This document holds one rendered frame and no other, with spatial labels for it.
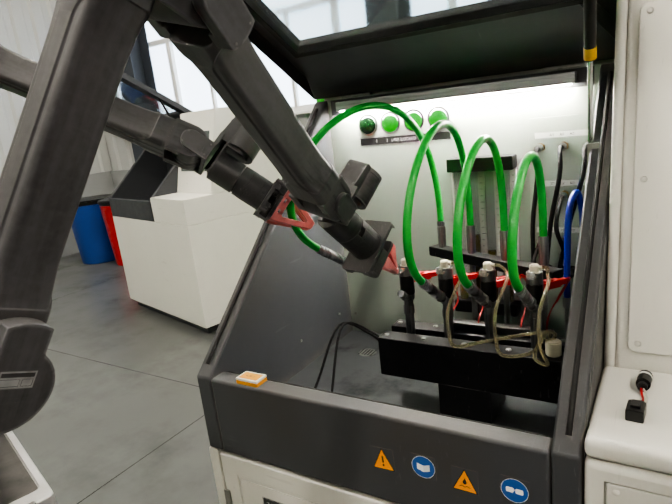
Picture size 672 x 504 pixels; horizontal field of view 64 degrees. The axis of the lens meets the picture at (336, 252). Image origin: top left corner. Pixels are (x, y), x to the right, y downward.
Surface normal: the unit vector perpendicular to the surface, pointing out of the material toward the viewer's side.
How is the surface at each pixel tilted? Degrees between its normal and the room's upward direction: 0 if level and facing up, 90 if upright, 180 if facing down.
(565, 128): 90
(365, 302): 90
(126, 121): 68
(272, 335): 90
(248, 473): 90
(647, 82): 76
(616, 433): 0
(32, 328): 106
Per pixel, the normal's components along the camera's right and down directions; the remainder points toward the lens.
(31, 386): 0.81, 0.31
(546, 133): -0.52, 0.26
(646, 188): -0.53, 0.03
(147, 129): 0.11, -0.24
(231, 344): 0.85, 0.04
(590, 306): -0.43, -0.53
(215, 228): 0.69, 0.11
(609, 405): -0.11, -0.96
